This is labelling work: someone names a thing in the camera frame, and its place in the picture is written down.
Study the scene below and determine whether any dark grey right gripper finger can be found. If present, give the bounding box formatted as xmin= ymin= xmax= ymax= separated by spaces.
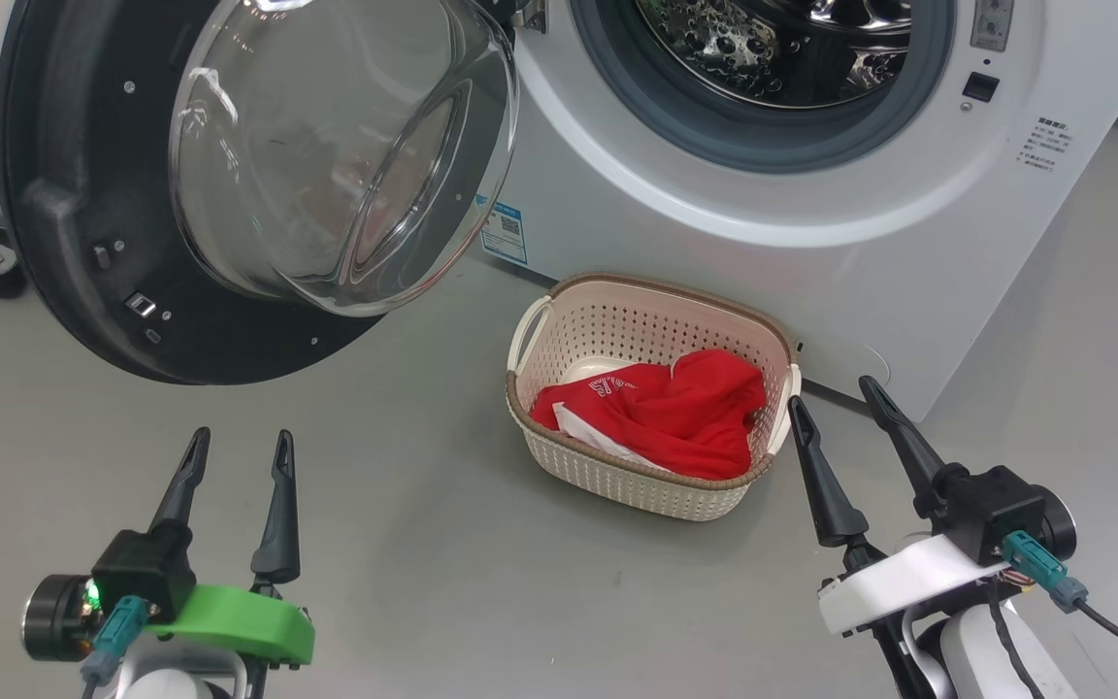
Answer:
xmin=858 ymin=376 xmax=969 ymax=516
xmin=788 ymin=395 xmax=871 ymax=549

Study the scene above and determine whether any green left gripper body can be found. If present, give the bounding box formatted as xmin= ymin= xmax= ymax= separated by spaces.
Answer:
xmin=142 ymin=582 xmax=315 ymax=671

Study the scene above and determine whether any cream perforated basket brown rim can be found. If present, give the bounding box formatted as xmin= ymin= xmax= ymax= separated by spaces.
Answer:
xmin=506 ymin=272 xmax=803 ymax=522

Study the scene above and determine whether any black round glass washer door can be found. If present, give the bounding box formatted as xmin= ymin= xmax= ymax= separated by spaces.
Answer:
xmin=0 ymin=0 xmax=521 ymax=386

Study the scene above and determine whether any right camera cable teal plug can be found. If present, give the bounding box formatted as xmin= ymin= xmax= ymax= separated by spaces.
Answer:
xmin=1001 ymin=531 xmax=1118 ymax=676

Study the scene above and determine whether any grey warning sticker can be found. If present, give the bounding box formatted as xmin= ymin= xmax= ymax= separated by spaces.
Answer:
xmin=970 ymin=0 xmax=1014 ymax=51

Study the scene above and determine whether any blue energy label sticker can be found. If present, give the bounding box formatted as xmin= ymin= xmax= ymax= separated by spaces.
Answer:
xmin=479 ymin=199 xmax=529 ymax=268

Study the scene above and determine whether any red and white jersey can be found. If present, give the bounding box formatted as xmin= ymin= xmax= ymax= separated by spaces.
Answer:
xmin=530 ymin=349 xmax=767 ymax=482

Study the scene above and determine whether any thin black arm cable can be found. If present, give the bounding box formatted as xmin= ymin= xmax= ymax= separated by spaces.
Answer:
xmin=986 ymin=581 xmax=1045 ymax=699

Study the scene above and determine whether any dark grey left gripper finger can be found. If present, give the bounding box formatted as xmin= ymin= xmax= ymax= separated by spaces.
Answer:
xmin=250 ymin=430 xmax=302 ymax=586
xmin=149 ymin=427 xmax=213 ymax=535

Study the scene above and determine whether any white front-load washing machine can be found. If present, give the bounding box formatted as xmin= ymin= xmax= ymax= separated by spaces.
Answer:
xmin=477 ymin=0 xmax=1118 ymax=423

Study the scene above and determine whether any camera cable teal plug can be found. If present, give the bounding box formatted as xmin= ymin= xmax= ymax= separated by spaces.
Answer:
xmin=1001 ymin=531 xmax=1118 ymax=676
xmin=82 ymin=595 xmax=150 ymax=699

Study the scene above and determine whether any left camera cable teal plug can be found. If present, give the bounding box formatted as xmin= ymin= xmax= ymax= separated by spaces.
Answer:
xmin=82 ymin=595 xmax=150 ymax=699

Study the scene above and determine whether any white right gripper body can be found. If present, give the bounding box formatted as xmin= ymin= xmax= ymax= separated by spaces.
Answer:
xmin=818 ymin=532 xmax=1006 ymax=638

